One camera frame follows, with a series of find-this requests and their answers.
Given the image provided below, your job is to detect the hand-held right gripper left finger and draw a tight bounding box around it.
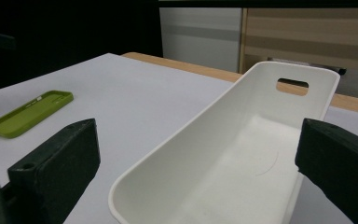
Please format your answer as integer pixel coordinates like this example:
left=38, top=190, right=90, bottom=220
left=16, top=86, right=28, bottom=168
left=7, top=118, right=102, bottom=224

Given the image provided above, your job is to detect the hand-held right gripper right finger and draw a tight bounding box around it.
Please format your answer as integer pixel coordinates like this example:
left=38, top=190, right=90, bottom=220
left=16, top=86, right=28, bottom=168
left=295, top=118, right=358, bottom=224

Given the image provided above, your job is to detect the green phone case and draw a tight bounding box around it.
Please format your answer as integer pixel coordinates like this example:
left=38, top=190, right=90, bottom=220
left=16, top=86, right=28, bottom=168
left=0, top=90, right=75, bottom=140

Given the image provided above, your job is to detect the white plastic basket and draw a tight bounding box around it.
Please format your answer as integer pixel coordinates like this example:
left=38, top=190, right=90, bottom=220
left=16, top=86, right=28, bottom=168
left=108, top=61, right=341, bottom=224

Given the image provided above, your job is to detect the dark curtain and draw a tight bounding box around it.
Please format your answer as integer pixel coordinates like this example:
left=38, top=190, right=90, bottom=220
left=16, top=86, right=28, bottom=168
left=0, top=0, right=164, bottom=95

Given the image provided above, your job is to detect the striped wooden panel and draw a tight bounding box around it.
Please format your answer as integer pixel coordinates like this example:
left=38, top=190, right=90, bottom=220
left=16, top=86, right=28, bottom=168
left=238, top=7, right=358, bottom=75

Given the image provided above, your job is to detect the white cabinet panel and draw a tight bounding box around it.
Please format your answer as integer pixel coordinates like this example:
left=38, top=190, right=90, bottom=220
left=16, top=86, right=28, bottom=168
left=158, top=7, right=242, bottom=74

